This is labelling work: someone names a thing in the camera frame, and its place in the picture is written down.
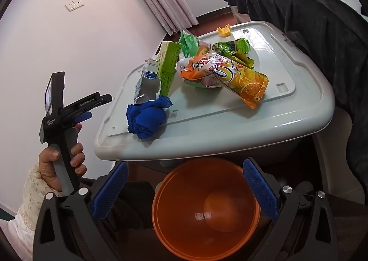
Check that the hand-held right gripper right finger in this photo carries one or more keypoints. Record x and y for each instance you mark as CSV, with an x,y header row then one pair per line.
x,y
260,189

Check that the small blue white box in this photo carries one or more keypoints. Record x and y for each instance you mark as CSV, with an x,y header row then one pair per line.
x,y
151,70

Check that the white quilted jacket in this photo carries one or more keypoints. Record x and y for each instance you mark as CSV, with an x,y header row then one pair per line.
x,y
17,223

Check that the pink green wrapper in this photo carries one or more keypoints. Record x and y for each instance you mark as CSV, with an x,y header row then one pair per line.
x,y
208,83

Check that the person's left hand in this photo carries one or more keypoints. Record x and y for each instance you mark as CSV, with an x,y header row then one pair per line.
x,y
47,163

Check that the orange juice pouch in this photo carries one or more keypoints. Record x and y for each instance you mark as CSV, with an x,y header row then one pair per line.
x,y
238,80

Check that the white plastic table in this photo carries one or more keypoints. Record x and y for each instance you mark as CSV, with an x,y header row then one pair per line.
x,y
230,123

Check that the light green pouch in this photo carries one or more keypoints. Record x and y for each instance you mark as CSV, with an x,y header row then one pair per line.
x,y
188,44

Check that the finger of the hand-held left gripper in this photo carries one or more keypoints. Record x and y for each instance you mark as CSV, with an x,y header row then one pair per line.
x,y
84,116
106,98

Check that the green carton box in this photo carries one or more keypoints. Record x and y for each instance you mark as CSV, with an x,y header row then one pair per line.
x,y
168,68

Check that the person's left forearm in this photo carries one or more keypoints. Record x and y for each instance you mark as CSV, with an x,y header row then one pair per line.
x,y
34,197

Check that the orange plastic bucket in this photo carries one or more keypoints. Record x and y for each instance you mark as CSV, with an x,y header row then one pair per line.
x,y
178,215

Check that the yellow plastic latch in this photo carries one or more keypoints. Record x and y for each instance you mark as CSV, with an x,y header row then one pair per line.
x,y
223,31

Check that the white wall socket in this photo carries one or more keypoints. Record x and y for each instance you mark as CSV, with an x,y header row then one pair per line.
x,y
74,5

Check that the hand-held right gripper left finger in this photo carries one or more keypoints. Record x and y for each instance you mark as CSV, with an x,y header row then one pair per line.
x,y
110,189

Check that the blue cloth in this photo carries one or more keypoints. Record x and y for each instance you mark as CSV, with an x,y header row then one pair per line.
x,y
146,120

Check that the yellow green snack packet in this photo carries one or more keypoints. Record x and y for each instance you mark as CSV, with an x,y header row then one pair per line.
x,y
230,47

